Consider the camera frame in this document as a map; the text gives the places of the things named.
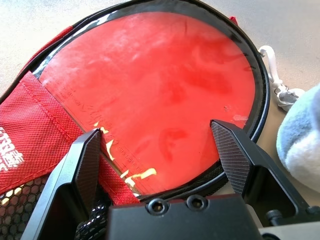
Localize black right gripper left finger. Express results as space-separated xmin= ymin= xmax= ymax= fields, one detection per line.
xmin=21 ymin=127 xmax=102 ymax=240

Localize white plastic clip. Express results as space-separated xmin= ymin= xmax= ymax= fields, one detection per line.
xmin=258 ymin=45 xmax=305 ymax=112

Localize red and black paddle case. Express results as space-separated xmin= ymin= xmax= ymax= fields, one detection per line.
xmin=0 ymin=0 xmax=272 ymax=240

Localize red ping-pong paddle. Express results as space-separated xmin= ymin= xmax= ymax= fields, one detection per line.
xmin=39 ymin=11 xmax=256 ymax=196

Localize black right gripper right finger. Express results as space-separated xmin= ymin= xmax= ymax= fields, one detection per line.
xmin=210 ymin=119 xmax=313 ymax=218

